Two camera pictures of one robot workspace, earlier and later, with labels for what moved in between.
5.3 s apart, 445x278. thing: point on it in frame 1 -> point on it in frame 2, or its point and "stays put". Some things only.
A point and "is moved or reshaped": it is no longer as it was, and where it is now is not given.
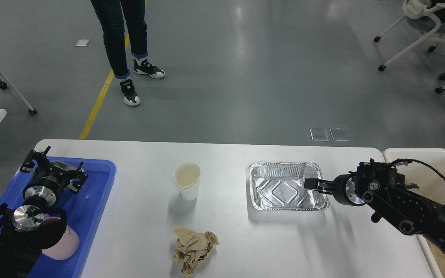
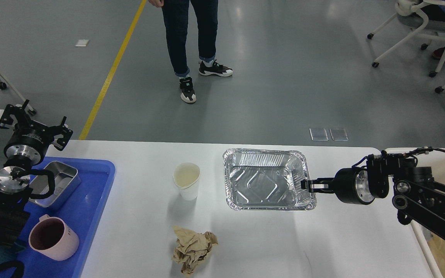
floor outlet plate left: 319,134 stays put
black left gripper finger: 78,177 -> 67,134
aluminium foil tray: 280,186 is moved or reshaped
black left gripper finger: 43,161 -> 22,119
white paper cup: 187,175 stays put
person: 112,18 -> 176,14
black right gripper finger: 321,189 stays put
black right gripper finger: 313,183 stays put
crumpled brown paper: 192,247 stays put
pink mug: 58,241 stays put
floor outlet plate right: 340,134 stays put
